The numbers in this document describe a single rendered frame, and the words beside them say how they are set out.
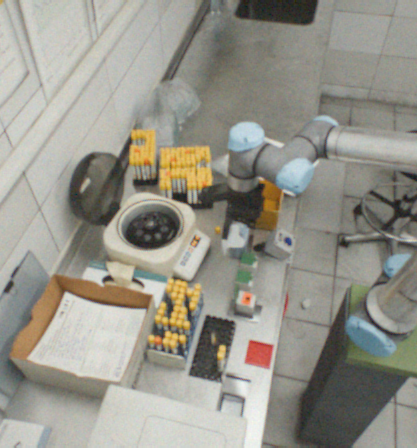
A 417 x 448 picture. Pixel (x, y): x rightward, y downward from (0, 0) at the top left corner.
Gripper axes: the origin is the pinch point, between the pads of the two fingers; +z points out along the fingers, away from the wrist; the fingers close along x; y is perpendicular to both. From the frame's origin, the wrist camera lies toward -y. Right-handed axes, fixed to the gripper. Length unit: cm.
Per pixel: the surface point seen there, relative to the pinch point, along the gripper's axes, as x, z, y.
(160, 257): -8.7, 7.8, -18.0
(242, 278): -4.1, 12.5, 5.1
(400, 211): 106, 75, 55
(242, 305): -12.6, 12.6, 7.9
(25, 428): -60, 15, -29
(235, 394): -34.9, 16.4, 13.6
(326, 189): 139, 102, 16
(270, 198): 33.2, 16.0, 2.9
